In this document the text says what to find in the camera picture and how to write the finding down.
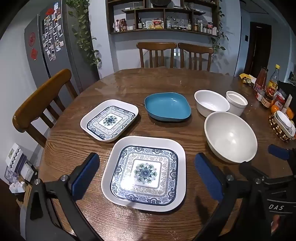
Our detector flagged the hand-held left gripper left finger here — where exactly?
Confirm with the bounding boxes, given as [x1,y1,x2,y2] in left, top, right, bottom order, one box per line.
[24,152,102,241]

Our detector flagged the small white straight-sided bowl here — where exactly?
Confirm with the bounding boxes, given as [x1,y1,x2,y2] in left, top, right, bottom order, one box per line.
[226,91,248,116]

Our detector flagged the small-leaved green vine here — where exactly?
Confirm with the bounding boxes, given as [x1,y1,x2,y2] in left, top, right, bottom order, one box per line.
[209,0,229,55]

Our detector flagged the yellow snack packet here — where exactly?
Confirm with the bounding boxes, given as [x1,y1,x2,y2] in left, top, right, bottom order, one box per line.
[239,73,257,87]

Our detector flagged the dark sauce jar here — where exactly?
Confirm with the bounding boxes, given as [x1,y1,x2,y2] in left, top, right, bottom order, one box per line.
[262,93,273,108]

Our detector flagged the wooden wall shelf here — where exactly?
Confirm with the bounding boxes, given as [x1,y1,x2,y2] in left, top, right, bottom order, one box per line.
[106,0,220,37]

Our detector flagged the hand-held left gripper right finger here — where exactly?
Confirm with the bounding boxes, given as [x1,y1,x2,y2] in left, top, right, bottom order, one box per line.
[192,153,266,241]

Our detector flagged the small patterned rectangular plate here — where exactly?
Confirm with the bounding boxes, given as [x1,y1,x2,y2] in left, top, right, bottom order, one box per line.
[80,99,139,142]

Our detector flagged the grey refrigerator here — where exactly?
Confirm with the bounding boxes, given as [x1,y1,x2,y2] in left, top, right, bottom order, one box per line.
[24,0,101,90]

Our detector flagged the wooden chair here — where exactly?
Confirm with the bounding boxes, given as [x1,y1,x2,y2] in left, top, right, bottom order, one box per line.
[13,69,79,147]
[178,43,214,71]
[136,42,177,68]

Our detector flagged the red sauce bottle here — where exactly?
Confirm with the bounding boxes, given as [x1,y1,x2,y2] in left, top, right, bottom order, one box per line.
[254,67,269,93]

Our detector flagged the medium white bowl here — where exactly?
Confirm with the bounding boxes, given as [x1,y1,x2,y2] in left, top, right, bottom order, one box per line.
[194,90,230,118]

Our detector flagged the row of shelf jars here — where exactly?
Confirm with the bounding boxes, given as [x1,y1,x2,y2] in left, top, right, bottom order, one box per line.
[113,17,218,35]

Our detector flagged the small white shaker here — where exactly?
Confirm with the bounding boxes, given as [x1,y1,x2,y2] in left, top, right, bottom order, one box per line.
[284,94,292,114]

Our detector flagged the dark wooden door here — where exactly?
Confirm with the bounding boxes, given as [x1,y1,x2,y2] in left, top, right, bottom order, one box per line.
[244,22,269,76]

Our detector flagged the wooden bead trivet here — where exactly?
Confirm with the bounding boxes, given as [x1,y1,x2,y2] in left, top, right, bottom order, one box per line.
[268,113,293,142]

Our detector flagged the pile of boxes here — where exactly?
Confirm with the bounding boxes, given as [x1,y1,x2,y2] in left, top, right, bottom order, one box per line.
[5,160,38,186]

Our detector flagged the black bag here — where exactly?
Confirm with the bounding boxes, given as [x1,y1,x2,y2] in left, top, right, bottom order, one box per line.
[277,81,296,100]

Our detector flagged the trailing green plant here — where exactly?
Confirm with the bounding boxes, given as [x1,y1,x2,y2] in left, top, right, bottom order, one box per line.
[66,0,102,69]

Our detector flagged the red-lidded jar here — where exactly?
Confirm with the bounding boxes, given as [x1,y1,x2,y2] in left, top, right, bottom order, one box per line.
[274,89,287,110]

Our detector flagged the yellow-capped vinegar bottle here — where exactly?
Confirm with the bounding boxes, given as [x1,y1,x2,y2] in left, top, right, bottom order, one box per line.
[266,64,281,96]

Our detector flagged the cluster of photo magnets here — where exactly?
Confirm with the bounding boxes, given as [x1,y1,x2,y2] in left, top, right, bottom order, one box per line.
[42,2,64,62]

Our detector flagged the small white saucer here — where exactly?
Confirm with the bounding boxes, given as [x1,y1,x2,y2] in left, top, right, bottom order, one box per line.
[276,111,293,129]

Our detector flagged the large patterned square plate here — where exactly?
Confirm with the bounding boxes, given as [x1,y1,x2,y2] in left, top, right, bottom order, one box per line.
[101,136,186,212]

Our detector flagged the large white bowl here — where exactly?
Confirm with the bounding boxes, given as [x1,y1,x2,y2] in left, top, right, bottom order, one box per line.
[204,111,258,164]

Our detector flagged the blue square plate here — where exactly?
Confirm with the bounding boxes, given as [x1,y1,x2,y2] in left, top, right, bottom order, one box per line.
[144,92,192,122]

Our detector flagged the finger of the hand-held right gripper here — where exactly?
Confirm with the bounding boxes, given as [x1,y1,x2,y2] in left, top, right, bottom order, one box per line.
[239,162,269,180]
[268,144,296,163]

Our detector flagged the white tissue box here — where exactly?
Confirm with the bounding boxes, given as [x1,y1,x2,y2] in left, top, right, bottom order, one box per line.
[9,181,26,193]

